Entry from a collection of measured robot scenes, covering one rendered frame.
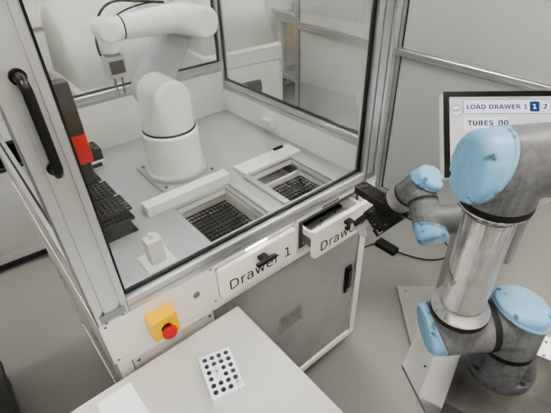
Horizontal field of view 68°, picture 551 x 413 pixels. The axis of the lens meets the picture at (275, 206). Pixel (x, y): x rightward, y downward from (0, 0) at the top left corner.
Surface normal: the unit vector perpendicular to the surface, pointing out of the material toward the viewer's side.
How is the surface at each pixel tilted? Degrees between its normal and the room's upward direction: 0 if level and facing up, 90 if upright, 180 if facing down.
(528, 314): 5
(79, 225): 90
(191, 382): 0
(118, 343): 90
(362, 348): 0
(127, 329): 90
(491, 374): 73
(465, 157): 85
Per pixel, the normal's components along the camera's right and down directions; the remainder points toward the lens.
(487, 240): -0.34, 0.60
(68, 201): 0.64, 0.44
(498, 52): -0.81, 0.36
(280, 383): -0.03, -0.81
